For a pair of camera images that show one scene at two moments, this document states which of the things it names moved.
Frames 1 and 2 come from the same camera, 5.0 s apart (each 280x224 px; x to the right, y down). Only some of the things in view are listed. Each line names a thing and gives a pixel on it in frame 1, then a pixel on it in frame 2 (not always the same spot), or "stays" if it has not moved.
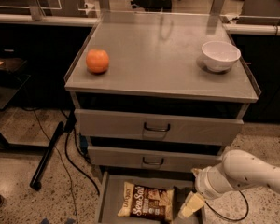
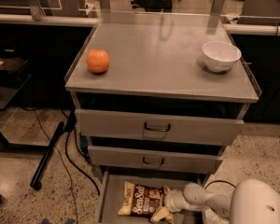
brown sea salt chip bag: [147, 203] stays
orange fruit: [97, 61] stays
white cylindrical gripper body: [203, 183] -> [172, 200]
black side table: [5, 84] stays
